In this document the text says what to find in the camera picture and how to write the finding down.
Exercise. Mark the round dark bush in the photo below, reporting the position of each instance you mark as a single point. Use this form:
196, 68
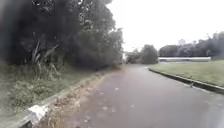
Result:
148, 54

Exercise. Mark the grey asphalt road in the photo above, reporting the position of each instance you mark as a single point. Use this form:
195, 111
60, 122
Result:
146, 100

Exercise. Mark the dense wood of trees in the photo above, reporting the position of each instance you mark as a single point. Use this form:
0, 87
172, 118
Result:
60, 33

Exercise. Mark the long low white building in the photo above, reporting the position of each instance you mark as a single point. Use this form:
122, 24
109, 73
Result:
184, 59

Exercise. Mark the grey stone kerb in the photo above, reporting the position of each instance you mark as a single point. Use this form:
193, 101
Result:
50, 101

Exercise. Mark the dark kerb beside lawn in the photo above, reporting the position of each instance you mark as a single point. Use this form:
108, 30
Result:
190, 81

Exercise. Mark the weedy grass verge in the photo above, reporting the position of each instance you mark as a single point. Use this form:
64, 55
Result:
33, 88

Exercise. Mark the mown grass lawn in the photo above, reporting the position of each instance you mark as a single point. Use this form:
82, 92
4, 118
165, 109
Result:
196, 70

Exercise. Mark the distant row of trees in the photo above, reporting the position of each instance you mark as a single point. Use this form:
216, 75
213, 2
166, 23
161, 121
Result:
196, 48

